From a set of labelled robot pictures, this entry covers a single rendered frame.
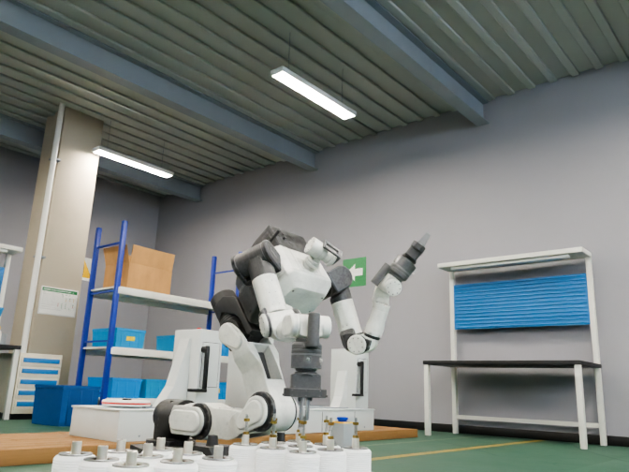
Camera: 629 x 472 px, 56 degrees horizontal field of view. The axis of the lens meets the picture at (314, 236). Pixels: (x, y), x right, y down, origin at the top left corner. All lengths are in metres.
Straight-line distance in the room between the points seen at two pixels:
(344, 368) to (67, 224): 4.41
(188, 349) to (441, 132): 4.88
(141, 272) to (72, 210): 1.73
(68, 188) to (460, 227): 5.11
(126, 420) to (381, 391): 4.48
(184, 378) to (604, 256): 4.44
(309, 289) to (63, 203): 6.46
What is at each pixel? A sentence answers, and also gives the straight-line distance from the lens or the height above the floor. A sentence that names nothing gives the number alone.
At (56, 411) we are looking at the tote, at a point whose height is 0.13.
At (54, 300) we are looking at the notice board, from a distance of 8.17.
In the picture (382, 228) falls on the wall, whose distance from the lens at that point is 8.02.
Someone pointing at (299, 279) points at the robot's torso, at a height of 0.81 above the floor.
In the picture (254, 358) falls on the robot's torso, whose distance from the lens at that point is 2.28.
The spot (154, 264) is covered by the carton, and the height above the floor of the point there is 1.79.
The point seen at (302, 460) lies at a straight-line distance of 1.68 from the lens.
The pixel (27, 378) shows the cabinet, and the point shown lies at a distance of 7.19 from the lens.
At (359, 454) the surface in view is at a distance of 1.86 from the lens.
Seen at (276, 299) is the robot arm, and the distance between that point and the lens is 1.99.
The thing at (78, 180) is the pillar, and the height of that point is 3.03.
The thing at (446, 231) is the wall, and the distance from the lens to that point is 7.50.
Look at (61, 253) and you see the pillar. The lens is 8.28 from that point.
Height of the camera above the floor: 0.42
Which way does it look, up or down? 15 degrees up
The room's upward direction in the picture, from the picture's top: 2 degrees clockwise
